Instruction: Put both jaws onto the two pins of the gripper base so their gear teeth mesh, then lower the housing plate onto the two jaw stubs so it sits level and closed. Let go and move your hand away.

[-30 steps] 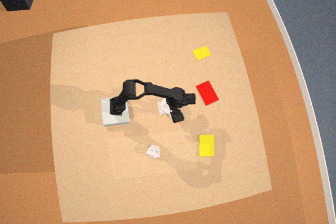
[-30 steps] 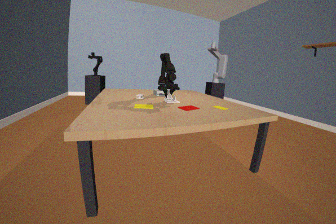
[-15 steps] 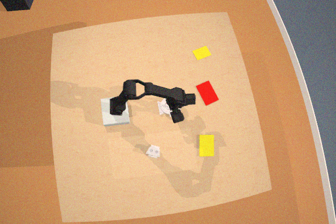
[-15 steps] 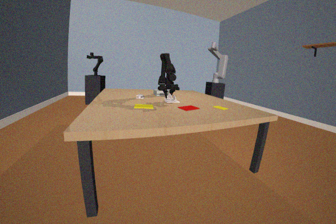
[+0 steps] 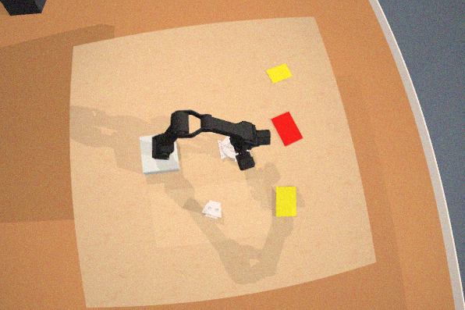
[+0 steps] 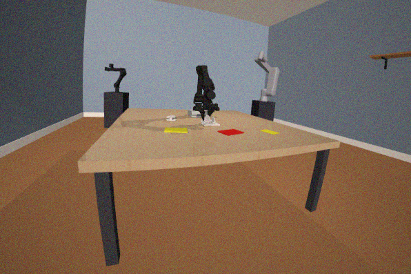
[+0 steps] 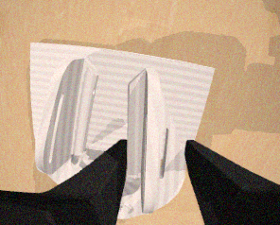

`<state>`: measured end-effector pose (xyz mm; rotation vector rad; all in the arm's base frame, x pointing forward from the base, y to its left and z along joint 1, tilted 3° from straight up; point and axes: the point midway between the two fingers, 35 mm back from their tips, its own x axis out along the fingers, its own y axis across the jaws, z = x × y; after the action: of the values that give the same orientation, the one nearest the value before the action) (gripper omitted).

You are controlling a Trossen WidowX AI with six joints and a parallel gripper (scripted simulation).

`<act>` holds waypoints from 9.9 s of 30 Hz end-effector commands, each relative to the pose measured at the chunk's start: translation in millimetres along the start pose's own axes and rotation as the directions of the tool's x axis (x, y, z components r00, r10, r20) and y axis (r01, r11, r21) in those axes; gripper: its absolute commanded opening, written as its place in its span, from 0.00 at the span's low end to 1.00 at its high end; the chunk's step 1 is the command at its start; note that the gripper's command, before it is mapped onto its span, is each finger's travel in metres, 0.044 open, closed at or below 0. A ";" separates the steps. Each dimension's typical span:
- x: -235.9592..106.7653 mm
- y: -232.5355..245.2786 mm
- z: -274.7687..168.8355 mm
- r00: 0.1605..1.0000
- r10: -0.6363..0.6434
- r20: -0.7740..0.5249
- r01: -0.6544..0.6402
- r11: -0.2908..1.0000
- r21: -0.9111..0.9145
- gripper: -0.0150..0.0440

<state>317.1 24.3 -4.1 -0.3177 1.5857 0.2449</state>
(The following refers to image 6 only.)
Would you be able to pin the red rectangular block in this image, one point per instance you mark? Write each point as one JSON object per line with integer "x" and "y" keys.
{"x": 230, "y": 132}

